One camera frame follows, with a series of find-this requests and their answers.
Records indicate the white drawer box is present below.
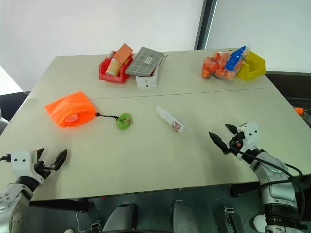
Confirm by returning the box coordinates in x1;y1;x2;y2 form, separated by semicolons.
135;65;162;88

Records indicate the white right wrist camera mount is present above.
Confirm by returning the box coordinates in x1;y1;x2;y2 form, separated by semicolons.
236;122;259;161

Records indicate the white rounded object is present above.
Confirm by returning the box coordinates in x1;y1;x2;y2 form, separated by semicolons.
252;214;268;232

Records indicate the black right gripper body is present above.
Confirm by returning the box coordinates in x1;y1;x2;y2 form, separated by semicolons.
227;132;245;156

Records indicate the red plastic bin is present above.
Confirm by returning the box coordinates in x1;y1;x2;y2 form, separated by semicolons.
98;50;135;84

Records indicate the black table bracket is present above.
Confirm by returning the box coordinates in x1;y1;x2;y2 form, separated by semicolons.
29;198;95;214

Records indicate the orange drawstring pouch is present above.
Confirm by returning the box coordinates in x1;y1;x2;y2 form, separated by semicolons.
44;91;97;128

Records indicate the green scrunchie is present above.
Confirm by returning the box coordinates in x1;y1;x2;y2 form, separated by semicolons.
115;112;134;130

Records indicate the grey checked pouch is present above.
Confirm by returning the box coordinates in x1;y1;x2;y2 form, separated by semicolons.
125;47;169;79

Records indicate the white spray bottle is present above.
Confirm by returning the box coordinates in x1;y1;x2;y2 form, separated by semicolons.
155;106;188;134

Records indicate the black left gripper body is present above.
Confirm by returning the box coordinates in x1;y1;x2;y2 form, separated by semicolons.
33;159;58;182

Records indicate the plastic bag of carrots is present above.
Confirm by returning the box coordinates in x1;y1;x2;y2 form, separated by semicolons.
201;44;253;82

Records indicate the thin black string loop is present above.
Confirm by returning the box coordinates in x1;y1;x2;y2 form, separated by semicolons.
94;112;120;121

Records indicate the dark window frame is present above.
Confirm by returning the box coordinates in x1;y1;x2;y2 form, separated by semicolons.
194;0;218;51

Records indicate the cream cylindrical container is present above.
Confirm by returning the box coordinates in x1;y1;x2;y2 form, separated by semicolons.
104;60;121;76

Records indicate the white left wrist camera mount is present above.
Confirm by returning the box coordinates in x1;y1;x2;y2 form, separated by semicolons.
9;150;47;183

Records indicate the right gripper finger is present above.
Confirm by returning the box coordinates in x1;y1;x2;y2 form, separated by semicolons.
208;132;229;154
225;123;241;136

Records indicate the dark side table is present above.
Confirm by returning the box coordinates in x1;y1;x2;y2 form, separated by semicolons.
265;70;311;128

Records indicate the black furniture piece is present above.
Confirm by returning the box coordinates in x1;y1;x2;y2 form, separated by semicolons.
0;90;32;122

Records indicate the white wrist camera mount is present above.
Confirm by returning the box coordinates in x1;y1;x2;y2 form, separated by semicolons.
236;122;259;161
9;150;47;183

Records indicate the yellow plastic bin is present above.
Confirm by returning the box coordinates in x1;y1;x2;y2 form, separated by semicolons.
236;50;267;81

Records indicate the orange box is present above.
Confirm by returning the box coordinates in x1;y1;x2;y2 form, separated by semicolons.
113;43;134;65

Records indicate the grey rounded robot leg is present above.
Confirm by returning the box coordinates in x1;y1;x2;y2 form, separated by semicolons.
171;200;200;233
102;203;138;233

